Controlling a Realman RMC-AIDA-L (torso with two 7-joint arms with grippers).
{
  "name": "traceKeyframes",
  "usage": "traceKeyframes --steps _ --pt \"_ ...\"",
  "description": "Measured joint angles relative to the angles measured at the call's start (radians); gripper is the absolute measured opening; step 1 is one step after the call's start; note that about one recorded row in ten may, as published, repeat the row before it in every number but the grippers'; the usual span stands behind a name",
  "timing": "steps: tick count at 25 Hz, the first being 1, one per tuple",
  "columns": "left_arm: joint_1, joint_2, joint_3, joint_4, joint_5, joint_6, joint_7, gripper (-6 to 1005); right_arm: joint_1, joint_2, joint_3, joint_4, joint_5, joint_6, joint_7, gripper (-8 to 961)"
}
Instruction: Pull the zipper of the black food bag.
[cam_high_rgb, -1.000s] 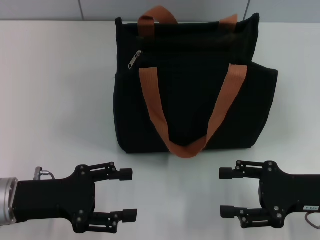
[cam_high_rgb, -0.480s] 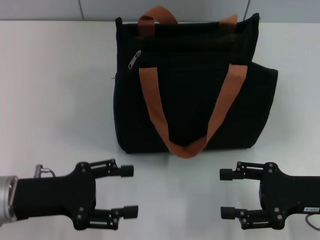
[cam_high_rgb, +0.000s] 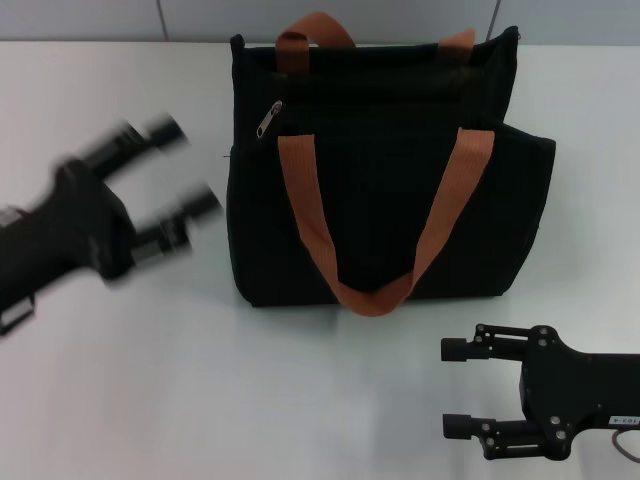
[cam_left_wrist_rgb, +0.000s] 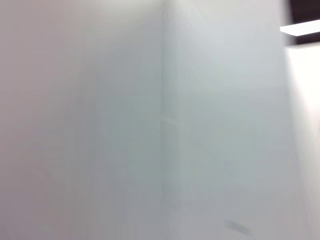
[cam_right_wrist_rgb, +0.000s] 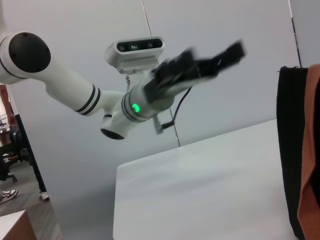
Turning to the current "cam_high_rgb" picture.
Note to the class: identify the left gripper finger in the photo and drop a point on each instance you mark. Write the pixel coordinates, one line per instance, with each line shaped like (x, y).
(175, 225)
(150, 135)

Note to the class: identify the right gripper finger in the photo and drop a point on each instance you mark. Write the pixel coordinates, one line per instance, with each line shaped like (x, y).
(492, 347)
(505, 440)

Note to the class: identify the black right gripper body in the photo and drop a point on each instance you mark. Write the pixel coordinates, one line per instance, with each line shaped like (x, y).
(575, 390)

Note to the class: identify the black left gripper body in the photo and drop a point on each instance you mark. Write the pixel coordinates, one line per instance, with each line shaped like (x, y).
(70, 225)

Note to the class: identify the silver zipper pull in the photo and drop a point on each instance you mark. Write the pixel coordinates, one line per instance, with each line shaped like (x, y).
(269, 120)

